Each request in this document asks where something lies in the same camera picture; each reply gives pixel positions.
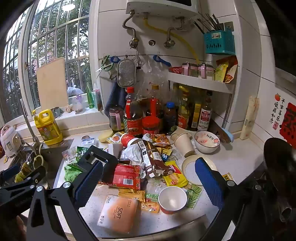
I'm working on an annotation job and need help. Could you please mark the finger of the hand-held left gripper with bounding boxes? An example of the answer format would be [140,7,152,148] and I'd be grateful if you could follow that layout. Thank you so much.
[0,166,47,209]
[76,145,118,183]

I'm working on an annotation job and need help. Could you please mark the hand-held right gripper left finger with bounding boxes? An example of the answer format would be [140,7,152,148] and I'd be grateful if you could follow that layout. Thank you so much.
[26,160,104,241]

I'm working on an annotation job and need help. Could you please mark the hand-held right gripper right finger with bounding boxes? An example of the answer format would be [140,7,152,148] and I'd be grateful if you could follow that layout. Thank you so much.
[195,157,278,241]

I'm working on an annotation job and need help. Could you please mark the white sponge block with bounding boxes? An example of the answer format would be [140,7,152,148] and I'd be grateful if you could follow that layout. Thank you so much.
[108,142,124,160]

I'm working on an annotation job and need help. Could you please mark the green striped wrapper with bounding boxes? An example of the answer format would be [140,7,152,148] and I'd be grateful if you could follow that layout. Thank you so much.
[184,184,204,209]

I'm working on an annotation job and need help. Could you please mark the white round plate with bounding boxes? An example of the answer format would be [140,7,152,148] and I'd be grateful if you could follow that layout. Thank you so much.
[181,155,218,186]

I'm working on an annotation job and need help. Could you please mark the yellow round sponge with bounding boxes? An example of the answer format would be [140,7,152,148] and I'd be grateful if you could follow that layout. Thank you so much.
[98,131,116,143]

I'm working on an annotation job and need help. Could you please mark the yellow orange biscuit packet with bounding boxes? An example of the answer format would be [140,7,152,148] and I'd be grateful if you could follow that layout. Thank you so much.
[108,131,125,144]

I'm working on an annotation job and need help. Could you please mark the labelled clear plastic box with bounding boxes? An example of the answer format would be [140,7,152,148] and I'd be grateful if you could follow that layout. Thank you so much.
[81,136,96,146]

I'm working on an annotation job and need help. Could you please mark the green white snack packet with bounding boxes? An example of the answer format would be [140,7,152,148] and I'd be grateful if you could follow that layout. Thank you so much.
[76,145,90,158]

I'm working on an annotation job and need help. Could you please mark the red barcode food packet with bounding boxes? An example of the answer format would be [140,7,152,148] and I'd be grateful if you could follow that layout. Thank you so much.
[108,163,142,191]

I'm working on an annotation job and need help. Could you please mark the stainless steel sink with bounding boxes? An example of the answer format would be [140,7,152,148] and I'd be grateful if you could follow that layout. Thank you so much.
[0,138,74,186]

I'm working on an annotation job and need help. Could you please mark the red paper cup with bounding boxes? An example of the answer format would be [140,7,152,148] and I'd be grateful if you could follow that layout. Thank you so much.
[158,185,188,215]
[120,133,139,149]

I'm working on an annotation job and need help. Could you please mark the yellow red snack packet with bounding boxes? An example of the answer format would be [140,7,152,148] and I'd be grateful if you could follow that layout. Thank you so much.
[163,160,189,188]

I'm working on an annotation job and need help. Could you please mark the clear plastic container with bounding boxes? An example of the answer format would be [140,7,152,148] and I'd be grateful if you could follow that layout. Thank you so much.
[61,147,78,166]

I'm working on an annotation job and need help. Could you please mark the white printed ceramic bowl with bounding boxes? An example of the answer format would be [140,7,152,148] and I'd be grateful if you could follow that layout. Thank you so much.
[194,131,221,154]

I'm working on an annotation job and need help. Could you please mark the orange tissue pack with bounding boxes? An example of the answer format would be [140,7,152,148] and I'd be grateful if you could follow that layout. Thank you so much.
[97,195,139,234]

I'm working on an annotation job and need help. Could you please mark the glass jar pink lid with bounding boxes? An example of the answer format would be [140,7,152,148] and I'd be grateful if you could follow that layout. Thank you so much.
[109,105,125,131]

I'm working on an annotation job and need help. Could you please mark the small orange sachet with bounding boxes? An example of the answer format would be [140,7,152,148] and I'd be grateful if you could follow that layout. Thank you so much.
[118,188,146,202]
[141,198,161,214]

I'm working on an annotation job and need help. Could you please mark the beige paper cup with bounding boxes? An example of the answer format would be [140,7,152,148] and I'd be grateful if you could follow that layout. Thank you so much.
[170,127,193,142]
[173,133,196,158]

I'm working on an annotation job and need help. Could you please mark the brown snack wrapper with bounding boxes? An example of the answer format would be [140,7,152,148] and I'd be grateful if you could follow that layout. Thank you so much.
[136,139,172,178]

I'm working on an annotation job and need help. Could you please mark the white rice cooker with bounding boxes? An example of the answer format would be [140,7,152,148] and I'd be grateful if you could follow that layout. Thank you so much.
[0,125,23,158]

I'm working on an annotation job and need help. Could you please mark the soy sauce bottle red cap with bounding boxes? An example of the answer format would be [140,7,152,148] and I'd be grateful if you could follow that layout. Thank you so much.
[123,87,143,138]

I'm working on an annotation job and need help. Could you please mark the orange crumpled snack packet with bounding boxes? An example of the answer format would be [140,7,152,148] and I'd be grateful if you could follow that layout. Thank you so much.
[143,133,173,149]

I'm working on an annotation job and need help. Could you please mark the red lid sauce jar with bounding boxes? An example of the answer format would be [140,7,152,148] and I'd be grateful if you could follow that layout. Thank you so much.
[142,116,160,136]

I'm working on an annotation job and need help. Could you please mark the metal sink faucet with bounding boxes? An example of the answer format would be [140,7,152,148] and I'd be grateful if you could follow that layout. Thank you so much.
[19,98,44,154]

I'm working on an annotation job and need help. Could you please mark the green plastic bottle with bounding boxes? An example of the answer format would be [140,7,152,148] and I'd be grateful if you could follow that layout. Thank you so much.
[86,82,95,109]

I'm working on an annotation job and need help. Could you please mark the yellow detergent jug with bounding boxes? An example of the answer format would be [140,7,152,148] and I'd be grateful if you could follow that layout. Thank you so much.
[32,109,63,146]

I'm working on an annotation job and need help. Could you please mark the white label vinegar bottle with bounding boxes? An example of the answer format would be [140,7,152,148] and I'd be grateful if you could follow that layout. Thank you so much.
[197,90,213,132]

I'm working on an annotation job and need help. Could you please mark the yellow label bottle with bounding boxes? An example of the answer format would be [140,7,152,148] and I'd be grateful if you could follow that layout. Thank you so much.
[191,89,203,131]

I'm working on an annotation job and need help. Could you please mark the black pan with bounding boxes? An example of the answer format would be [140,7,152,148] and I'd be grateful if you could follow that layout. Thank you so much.
[263,137,296,219]

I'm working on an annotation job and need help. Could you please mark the blue cap dark bottle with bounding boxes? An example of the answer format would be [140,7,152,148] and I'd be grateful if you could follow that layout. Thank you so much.
[163,102,178,135]

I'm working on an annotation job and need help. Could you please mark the white plastic bag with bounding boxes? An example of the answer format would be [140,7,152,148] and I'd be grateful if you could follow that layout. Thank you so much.
[67,85,84,98]

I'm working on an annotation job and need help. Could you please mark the yellow cap oil bottle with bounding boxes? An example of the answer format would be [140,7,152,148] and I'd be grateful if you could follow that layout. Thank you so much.
[177,86,191,130]

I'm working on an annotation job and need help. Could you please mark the silver scrub pad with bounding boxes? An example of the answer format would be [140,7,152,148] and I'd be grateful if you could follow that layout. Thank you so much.
[117,59,137,88]

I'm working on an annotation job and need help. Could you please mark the wooden cutting board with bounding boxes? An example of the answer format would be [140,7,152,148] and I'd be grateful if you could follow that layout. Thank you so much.
[36,57,69,110]

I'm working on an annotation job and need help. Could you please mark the clear hanging plastic bags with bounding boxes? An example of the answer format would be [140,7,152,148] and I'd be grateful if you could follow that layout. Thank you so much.
[139,62,172,93]

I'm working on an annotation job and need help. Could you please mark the yellow seasoning packet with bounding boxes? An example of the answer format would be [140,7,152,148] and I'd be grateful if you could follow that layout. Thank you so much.
[214,64,229,83]

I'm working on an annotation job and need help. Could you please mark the spice jar pink lid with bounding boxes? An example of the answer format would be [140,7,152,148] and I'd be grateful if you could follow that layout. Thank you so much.
[199,63,216,80]
[181,62,199,77]

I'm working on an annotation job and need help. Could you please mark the blue peeler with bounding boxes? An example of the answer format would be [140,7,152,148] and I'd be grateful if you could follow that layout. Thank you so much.
[153,55,173,68]

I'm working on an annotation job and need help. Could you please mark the orange red seasoning packet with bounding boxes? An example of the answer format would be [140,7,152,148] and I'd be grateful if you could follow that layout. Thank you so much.
[216,56,239,84]

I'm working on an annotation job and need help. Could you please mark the window with metal grille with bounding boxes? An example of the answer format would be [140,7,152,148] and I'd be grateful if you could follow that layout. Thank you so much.
[0,0,91,122]

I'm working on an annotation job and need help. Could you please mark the teal plastic utensil basket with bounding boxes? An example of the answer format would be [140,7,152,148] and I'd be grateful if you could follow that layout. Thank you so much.
[203,30,237,56]

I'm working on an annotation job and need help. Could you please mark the metal pipe with valve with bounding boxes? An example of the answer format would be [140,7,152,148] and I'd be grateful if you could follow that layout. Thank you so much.
[164,18,186,49]

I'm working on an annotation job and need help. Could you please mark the bundle of dark chopsticks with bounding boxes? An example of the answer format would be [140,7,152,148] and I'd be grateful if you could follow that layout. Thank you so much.
[194,12,224,33]

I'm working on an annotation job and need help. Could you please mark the white water heater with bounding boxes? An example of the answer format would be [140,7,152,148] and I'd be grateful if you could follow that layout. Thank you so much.
[126,0,199,22]

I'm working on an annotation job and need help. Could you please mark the brown handled knife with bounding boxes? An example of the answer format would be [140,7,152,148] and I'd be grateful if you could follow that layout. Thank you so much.
[212,121,235,143]

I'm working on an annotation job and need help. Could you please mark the bottle with red handle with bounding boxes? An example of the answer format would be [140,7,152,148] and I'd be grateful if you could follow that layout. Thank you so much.
[149,85,163,118]

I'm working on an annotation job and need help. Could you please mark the green handled scissors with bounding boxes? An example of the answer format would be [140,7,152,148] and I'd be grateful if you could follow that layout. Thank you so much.
[96,55,115,78]

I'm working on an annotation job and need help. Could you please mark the white wall shelf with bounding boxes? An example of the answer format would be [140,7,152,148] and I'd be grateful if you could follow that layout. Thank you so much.
[167,54,237,94]

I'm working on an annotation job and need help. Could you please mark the red wall sticker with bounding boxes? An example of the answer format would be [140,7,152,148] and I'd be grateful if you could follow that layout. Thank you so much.
[269,93,296,141]

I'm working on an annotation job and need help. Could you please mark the flexible metal hose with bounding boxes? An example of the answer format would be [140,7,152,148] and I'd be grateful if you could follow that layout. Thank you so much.
[123,10,139,49]

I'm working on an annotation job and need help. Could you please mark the yellow gas hose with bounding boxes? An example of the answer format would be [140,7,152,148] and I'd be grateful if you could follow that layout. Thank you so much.
[144,14,201,65]

